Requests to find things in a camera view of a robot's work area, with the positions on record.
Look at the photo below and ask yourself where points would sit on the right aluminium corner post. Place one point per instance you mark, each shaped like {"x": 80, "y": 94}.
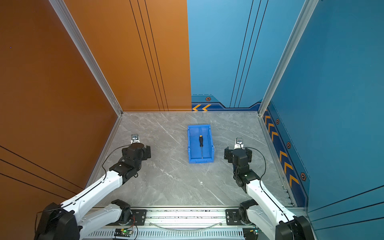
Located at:
{"x": 292, "y": 43}

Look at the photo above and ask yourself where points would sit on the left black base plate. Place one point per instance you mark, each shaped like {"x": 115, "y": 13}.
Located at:
{"x": 135, "y": 217}

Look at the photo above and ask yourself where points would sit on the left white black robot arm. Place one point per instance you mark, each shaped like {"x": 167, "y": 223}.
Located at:
{"x": 71, "y": 219}

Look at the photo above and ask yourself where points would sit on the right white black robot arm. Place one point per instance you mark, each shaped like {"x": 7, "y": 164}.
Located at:
{"x": 264, "y": 210}

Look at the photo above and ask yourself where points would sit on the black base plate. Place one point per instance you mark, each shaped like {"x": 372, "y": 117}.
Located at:
{"x": 135, "y": 217}
{"x": 233, "y": 218}

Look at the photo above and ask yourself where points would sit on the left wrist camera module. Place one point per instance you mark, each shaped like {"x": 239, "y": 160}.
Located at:
{"x": 135, "y": 138}

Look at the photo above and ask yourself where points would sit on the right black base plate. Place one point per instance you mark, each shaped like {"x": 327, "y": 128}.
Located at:
{"x": 233, "y": 218}

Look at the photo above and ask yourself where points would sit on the black yellow handled screwdriver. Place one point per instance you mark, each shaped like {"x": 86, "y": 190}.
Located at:
{"x": 201, "y": 140}

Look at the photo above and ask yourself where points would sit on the aluminium corner post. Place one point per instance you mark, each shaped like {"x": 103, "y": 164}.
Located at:
{"x": 292, "y": 43}
{"x": 75, "y": 34}

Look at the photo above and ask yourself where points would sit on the blue plastic bin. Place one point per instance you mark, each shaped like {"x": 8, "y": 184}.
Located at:
{"x": 194, "y": 150}

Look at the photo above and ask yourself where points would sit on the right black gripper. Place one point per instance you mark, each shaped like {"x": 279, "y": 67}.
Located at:
{"x": 230, "y": 153}

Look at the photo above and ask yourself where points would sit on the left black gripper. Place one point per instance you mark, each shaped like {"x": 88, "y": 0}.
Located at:
{"x": 146, "y": 153}

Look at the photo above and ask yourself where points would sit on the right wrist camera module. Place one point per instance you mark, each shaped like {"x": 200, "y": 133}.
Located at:
{"x": 239, "y": 144}

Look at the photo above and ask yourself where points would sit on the left green circuit board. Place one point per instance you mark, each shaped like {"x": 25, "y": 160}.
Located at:
{"x": 123, "y": 233}

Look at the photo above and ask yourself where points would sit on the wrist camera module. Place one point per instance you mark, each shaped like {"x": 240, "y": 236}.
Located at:
{"x": 135, "y": 138}
{"x": 239, "y": 144}

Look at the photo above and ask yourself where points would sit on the aluminium front rail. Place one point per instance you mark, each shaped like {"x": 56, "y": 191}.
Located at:
{"x": 183, "y": 223}

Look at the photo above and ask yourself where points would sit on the left aluminium corner post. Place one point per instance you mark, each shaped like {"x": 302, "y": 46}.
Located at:
{"x": 75, "y": 34}

